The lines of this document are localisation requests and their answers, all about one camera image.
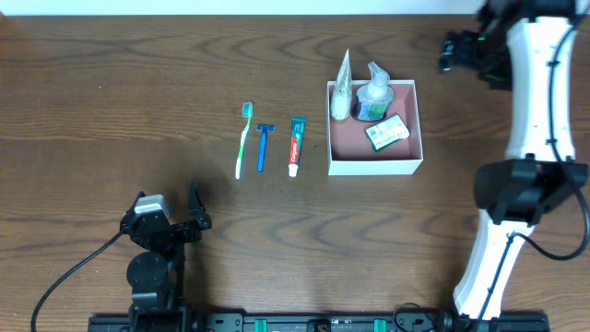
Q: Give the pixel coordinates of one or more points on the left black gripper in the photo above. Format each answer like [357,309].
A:
[174,231]

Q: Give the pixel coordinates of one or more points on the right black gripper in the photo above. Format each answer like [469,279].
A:
[456,51]

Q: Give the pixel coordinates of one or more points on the green soap bar box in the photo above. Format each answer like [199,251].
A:
[386,133]

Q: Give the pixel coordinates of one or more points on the clear soap pump bottle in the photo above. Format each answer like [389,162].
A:
[374,98]

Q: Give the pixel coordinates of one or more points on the white lotion tube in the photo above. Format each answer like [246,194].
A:
[340,106]

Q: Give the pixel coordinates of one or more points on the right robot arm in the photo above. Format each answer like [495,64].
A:
[525,47]

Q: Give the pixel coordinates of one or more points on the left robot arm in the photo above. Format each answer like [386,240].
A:
[156,276]

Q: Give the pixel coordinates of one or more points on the blue disposable razor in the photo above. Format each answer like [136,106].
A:
[265,129]

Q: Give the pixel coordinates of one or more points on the green white toothbrush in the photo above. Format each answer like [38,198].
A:
[247,112]

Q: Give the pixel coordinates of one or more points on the green red toothpaste tube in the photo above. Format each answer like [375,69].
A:
[298,125]

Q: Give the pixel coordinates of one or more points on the white box pink interior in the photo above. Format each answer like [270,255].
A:
[349,151]

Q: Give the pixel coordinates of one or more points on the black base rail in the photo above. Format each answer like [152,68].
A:
[410,320]

